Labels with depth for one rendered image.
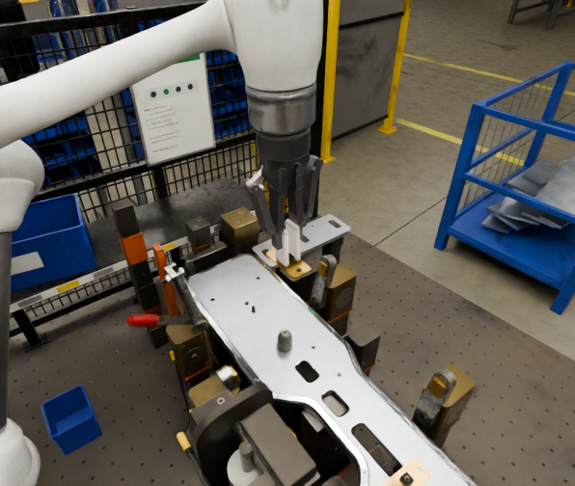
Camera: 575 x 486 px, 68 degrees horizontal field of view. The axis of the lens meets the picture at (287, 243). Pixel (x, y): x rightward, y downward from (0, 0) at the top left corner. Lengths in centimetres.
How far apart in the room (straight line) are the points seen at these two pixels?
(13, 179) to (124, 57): 32
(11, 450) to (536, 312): 243
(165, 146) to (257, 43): 84
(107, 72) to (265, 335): 60
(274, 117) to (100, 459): 94
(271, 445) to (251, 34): 50
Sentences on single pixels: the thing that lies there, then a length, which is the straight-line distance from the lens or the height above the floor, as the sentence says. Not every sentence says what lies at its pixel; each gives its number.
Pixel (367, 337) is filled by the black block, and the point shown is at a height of 99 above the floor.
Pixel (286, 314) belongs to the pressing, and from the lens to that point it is 100.
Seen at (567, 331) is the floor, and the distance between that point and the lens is 271.
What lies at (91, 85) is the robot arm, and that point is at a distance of 64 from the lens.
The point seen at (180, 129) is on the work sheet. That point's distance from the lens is 133.
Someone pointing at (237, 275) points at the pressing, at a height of 100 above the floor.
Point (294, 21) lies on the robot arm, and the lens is 51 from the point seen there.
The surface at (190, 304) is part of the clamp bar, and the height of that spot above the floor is 113.
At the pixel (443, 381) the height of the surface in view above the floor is 109.
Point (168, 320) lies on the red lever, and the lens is 88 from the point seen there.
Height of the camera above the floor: 174
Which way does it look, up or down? 38 degrees down
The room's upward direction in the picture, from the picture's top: straight up
